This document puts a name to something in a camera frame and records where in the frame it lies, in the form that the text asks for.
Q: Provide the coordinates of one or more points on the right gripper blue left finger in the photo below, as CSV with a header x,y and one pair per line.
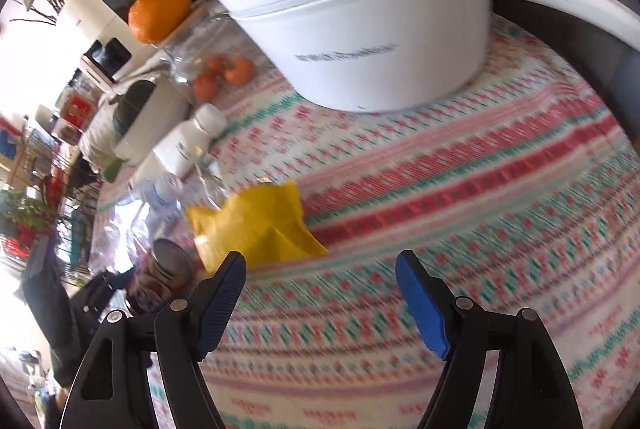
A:
x,y
111,388

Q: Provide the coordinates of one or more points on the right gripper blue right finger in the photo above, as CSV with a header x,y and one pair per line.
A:
x,y
531,389

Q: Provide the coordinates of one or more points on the clear plastic water bottle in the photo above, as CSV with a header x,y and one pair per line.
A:
x,y
132,215

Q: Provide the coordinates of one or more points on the red drink can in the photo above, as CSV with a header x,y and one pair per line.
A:
x,y
160,277

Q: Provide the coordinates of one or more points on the white yogurt bottle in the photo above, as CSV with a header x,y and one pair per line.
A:
x,y
177,151

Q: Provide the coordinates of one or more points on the yellow wrapper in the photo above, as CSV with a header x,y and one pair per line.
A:
x,y
265,223

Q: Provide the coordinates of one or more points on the green leafy vegetable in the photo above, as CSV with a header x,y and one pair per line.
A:
x,y
20,212

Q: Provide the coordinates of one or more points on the white dotted cloth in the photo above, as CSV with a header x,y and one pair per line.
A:
x,y
99,140

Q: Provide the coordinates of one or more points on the patterned tablecloth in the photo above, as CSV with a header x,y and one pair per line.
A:
x,y
521,191

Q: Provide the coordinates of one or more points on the red label spice jar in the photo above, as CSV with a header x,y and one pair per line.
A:
x,y
75,116

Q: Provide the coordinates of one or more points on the dark green squash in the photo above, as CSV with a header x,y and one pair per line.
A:
x,y
130,104

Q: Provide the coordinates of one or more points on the white stacked bowls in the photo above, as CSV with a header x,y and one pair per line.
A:
x,y
166,107

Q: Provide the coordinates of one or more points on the cream air fryer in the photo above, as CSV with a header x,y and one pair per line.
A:
x,y
82,23

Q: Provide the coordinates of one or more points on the glass jar with tomatoes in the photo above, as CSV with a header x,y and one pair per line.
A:
x,y
200,50

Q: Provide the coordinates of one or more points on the orange tangerine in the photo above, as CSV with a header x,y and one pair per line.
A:
x,y
152,21

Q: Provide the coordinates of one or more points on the black wire rack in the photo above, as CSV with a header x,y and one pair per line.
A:
x,y
51,171

